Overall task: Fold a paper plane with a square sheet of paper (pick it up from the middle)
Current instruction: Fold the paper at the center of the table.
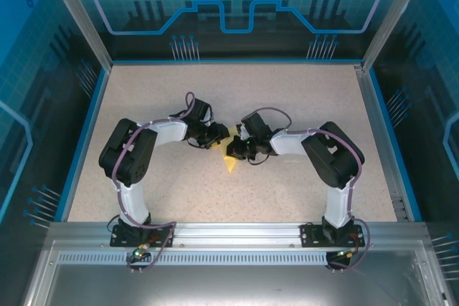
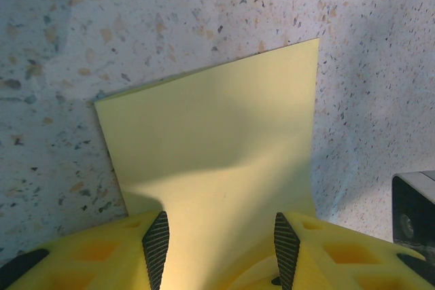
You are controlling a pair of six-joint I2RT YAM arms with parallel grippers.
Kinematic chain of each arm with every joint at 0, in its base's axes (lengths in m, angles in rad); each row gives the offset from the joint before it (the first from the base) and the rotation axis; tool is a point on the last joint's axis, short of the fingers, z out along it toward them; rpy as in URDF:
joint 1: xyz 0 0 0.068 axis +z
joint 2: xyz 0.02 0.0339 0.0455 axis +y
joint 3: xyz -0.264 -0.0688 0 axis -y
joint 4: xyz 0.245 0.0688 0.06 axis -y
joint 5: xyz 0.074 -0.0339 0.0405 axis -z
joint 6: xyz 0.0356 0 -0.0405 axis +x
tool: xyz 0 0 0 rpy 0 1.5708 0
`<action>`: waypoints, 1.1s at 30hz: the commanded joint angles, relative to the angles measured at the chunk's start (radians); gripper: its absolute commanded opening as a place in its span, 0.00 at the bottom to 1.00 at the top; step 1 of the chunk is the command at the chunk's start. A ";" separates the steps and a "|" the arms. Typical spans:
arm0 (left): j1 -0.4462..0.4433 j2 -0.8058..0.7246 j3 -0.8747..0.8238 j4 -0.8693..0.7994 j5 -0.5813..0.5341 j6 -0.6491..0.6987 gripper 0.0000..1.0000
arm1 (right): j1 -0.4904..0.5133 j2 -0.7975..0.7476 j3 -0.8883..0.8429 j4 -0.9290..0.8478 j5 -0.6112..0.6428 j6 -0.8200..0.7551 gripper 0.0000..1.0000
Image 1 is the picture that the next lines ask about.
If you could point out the right aluminium frame post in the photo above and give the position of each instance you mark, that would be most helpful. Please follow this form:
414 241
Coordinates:
395 15

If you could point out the aluminium frame post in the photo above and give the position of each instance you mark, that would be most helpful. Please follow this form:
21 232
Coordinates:
395 15
79 15

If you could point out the slotted metal strip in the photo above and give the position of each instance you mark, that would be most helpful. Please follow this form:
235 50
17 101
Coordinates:
229 258

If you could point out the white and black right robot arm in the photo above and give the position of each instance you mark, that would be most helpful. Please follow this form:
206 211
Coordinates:
287 141

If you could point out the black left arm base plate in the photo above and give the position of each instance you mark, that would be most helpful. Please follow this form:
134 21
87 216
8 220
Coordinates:
118 241

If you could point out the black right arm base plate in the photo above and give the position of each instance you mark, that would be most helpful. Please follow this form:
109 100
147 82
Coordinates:
308 236

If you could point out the blue edge trim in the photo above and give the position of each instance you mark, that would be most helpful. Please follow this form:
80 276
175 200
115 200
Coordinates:
233 61
393 141

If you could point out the right power connector with LED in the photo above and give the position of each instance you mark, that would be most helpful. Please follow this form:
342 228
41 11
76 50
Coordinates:
346 253

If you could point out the aluminium side rail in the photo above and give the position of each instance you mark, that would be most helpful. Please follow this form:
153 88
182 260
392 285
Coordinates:
381 141

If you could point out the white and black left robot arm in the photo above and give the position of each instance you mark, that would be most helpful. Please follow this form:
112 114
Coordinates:
168 133

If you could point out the left aluminium frame post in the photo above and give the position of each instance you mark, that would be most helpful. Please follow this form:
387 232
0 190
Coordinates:
79 15

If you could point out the sheet metal shelf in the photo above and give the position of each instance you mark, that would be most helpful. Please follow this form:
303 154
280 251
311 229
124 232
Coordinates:
229 284

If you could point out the power connector with led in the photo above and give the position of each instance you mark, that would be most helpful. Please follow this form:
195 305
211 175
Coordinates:
346 253
139 254

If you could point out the left power connector with LED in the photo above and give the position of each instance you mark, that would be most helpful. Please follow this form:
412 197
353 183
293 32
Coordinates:
139 254

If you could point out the aluminium mounting rail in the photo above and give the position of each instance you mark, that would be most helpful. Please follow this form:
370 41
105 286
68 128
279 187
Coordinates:
236 234

